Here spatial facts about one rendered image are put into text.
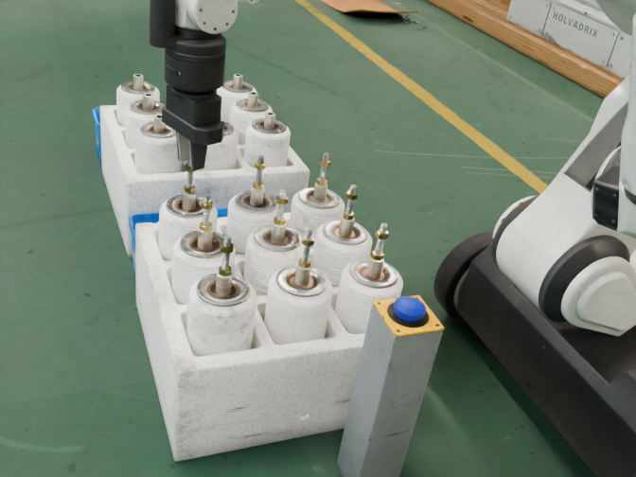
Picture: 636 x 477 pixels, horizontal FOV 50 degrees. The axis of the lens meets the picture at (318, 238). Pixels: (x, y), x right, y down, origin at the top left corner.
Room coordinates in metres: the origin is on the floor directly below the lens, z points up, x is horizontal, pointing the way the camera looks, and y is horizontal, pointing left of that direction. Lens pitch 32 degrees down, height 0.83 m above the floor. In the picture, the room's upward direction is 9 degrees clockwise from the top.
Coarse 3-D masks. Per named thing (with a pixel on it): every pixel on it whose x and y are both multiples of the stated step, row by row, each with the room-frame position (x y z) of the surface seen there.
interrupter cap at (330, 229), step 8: (328, 224) 0.99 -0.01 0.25; (336, 224) 1.00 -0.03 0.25; (328, 232) 0.97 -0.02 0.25; (336, 232) 0.98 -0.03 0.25; (352, 232) 0.99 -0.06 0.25; (360, 232) 0.98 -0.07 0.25; (336, 240) 0.95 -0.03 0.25; (344, 240) 0.95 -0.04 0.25; (352, 240) 0.96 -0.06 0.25; (360, 240) 0.96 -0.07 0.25
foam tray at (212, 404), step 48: (144, 240) 0.97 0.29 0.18; (144, 288) 0.93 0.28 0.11; (336, 288) 0.92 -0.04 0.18; (144, 336) 0.92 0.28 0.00; (336, 336) 0.80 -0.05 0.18; (192, 384) 0.68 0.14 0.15; (240, 384) 0.71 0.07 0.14; (288, 384) 0.74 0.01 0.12; (336, 384) 0.77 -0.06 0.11; (192, 432) 0.68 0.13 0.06; (240, 432) 0.71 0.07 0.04; (288, 432) 0.74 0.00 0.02
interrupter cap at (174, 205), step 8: (168, 200) 0.99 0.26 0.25; (176, 200) 0.99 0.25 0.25; (200, 200) 1.01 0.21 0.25; (168, 208) 0.96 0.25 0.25; (176, 208) 0.97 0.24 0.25; (200, 208) 0.98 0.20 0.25; (176, 216) 0.95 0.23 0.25; (184, 216) 0.95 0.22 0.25; (192, 216) 0.95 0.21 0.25; (200, 216) 0.96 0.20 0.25
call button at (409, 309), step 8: (408, 296) 0.72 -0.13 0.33; (400, 304) 0.70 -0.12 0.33; (408, 304) 0.70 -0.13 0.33; (416, 304) 0.70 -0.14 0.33; (400, 312) 0.68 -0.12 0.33; (408, 312) 0.68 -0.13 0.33; (416, 312) 0.68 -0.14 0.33; (424, 312) 0.69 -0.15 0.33; (408, 320) 0.68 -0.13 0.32; (416, 320) 0.69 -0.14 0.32
